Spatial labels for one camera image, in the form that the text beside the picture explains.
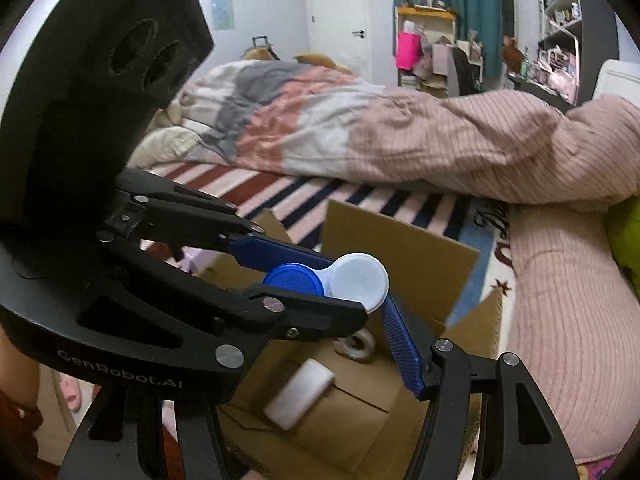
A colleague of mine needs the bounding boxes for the black chair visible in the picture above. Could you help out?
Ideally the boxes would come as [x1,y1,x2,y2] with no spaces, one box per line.
[449,45,483,97]

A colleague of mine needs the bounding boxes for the brown plush toy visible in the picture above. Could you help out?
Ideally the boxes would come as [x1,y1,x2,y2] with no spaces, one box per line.
[501,35,526,77]

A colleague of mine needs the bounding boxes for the pink slipper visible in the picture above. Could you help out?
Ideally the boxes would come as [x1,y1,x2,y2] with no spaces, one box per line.
[56,376,84,414]

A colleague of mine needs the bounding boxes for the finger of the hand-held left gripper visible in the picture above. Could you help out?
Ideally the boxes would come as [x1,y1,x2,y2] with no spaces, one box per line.
[102,169,332,275]
[80,232,369,377]

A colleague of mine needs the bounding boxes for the cardboard box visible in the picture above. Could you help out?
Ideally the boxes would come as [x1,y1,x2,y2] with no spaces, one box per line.
[195,200,506,480]

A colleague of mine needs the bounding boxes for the white door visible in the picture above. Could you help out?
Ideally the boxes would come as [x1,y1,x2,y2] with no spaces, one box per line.
[304,0,372,75]

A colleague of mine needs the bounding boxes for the clear tape roll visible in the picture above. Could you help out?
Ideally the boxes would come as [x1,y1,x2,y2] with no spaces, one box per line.
[333,330,376,362]

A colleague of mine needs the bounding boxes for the blue wall poster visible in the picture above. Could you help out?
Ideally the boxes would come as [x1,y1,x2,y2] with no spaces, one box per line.
[210,0,236,31]

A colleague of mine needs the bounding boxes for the white rectangular block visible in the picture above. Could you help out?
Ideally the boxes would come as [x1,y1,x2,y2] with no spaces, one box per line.
[263,358,335,431]

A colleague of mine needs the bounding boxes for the striped printed bed sheet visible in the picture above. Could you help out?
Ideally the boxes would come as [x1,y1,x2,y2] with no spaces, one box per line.
[147,160,518,326]

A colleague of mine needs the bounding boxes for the white wall shelf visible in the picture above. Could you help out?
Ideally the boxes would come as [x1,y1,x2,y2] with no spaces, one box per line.
[535,0,587,103]

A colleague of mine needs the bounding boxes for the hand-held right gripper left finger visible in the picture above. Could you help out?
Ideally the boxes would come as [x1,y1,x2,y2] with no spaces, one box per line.
[57,385,226,480]

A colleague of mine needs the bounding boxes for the person's left forearm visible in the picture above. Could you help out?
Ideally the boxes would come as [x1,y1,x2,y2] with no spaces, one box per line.
[0,329,47,463]

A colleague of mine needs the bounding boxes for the blue and white contact lens case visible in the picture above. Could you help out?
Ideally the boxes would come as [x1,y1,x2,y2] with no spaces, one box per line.
[263,252,390,316]

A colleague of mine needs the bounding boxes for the cabinet with yellow top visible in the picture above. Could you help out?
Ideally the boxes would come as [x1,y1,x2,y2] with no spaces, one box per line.
[395,6,460,92]

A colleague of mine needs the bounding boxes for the white headboard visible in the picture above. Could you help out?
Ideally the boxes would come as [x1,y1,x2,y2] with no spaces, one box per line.
[592,59,640,107]

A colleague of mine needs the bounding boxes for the pink bag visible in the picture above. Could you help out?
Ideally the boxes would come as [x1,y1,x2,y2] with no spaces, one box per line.
[395,31,422,72]

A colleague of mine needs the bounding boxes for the cream blanket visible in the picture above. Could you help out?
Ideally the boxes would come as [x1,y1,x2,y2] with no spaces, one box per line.
[127,107,203,168]

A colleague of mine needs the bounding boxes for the pink patchwork striped duvet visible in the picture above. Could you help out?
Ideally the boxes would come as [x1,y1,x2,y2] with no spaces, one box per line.
[127,60,640,467]

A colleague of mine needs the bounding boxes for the tan plush toy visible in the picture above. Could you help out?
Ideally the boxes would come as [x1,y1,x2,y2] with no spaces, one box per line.
[294,52,353,75]

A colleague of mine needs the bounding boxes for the green plush toy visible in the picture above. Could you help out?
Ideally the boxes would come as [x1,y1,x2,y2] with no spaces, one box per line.
[606,197,640,303]

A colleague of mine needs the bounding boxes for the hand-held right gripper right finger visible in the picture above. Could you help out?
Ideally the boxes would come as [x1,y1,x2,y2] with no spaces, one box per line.
[382,294,581,480]

